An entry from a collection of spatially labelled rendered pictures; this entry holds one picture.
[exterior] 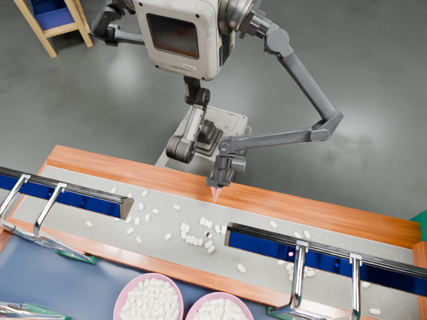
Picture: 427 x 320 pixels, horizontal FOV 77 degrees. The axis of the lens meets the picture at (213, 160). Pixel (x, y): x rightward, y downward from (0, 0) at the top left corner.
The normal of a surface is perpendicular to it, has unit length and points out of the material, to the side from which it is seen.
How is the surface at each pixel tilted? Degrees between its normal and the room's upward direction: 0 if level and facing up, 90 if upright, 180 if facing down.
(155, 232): 0
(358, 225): 0
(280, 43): 48
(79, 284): 0
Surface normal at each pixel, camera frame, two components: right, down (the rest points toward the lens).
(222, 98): -0.04, -0.52
